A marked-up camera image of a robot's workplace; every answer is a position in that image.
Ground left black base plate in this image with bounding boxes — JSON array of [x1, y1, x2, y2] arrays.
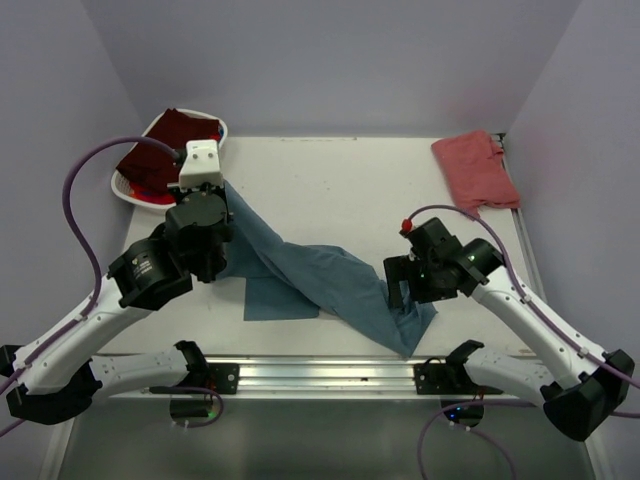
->
[[149, 362, 240, 396]]

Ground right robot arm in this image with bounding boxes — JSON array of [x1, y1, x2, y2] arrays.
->
[[383, 218, 635, 441]]

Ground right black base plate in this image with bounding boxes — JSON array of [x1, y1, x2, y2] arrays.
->
[[413, 358, 502, 396]]

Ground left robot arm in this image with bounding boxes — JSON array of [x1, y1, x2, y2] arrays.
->
[[1, 182, 233, 425]]

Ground aluminium mounting rail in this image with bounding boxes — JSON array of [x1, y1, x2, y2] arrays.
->
[[89, 353, 551, 400]]

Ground red and blue clothes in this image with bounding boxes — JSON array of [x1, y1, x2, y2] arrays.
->
[[117, 119, 222, 205]]

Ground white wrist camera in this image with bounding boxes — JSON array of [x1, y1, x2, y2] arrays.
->
[[399, 218, 415, 238], [175, 139, 224, 191]]

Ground blue t shirt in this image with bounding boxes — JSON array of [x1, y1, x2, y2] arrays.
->
[[216, 183, 437, 357]]

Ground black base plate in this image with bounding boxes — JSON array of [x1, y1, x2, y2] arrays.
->
[[149, 362, 240, 396], [413, 358, 502, 396]]

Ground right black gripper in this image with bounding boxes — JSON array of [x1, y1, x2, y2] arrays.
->
[[384, 253, 457, 309]]

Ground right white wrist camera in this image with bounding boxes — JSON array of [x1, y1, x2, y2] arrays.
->
[[399, 218, 415, 238]]

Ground white laundry basket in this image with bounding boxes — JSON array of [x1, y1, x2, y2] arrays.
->
[[111, 108, 229, 211]]

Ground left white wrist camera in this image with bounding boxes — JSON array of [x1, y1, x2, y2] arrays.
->
[[175, 139, 224, 191]]

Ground dark red t shirt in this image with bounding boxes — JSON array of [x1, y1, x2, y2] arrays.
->
[[116, 108, 224, 195]]

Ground pink folded t shirt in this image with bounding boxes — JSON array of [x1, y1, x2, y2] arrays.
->
[[431, 130, 521, 218]]

